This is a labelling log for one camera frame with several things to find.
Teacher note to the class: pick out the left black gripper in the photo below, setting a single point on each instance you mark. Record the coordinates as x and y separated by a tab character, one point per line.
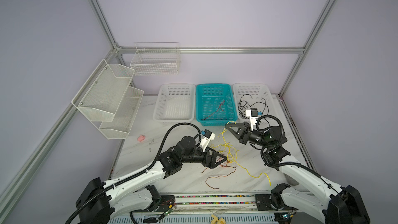
211	163

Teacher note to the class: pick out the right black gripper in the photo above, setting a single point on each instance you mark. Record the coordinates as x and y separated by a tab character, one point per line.
243	134

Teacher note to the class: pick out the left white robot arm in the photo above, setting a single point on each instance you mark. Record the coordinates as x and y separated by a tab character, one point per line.
97	203

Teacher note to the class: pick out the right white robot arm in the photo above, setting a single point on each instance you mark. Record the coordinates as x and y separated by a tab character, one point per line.
346	207

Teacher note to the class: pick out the right white plastic basket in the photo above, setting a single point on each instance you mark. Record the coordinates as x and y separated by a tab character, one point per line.
249	96

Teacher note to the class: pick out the white plastic basket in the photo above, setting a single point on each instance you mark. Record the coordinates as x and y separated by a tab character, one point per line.
175	103
249	96

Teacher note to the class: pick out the teal plastic basket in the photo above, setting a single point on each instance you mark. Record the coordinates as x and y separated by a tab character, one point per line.
215	105

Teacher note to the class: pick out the left white plastic basket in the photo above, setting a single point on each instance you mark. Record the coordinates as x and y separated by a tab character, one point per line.
175	103

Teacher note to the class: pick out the small pink object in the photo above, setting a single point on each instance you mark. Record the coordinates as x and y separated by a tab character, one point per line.
141	138

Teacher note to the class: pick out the yellow object at front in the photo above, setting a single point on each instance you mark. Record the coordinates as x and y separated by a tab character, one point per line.
217	220

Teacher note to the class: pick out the white two-tier mesh shelf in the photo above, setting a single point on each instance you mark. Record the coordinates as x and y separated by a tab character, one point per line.
109	101

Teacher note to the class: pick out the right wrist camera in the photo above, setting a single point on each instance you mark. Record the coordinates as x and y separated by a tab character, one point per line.
253	122

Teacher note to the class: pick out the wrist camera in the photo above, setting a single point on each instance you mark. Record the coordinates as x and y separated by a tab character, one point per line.
203	145
253	122

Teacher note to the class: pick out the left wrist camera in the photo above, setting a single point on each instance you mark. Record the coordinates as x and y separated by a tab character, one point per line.
203	145

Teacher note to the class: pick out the aluminium front rail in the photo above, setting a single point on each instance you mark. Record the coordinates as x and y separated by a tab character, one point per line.
141	200

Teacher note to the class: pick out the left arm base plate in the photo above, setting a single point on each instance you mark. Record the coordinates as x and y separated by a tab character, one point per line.
161	204

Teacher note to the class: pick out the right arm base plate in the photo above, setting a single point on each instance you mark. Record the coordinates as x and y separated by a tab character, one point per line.
267	202

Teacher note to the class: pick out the white wire wall basket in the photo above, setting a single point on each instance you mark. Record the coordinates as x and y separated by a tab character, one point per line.
156	58

